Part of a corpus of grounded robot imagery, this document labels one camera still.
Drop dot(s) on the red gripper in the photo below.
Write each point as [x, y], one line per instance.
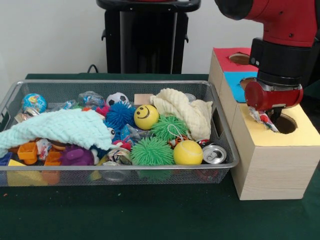
[272, 98]

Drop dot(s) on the colourful polka dot cloth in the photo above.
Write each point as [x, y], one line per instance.
[261, 117]

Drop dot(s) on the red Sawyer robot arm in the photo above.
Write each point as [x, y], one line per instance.
[282, 37]

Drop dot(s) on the wooden box with three holes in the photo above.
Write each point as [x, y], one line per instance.
[272, 170]

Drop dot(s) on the clear mesh bin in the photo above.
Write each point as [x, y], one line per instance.
[175, 175]

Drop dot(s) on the crushed drink can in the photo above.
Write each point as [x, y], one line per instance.
[214, 154]

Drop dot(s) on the cream waffle cloth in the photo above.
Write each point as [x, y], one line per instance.
[190, 112]

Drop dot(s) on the yellow tennis ball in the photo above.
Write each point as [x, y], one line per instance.
[188, 152]

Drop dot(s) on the green spiky rubber ball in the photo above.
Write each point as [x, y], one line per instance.
[152, 151]
[168, 127]

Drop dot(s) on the yellow smiley ball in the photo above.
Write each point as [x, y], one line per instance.
[146, 116]

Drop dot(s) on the blue spiky rubber ball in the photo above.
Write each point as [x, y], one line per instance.
[120, 112]

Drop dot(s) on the small soccer ball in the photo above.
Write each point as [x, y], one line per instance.
[117, 99]

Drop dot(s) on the dark green table cloth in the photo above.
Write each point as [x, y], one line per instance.
[150, 212]

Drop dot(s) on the mint knitted cloth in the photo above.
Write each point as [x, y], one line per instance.
[62, 125]

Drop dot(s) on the blue globe ball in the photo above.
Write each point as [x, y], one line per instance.
[33, 102]

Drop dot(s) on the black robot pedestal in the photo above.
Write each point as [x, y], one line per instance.
[147, 37]

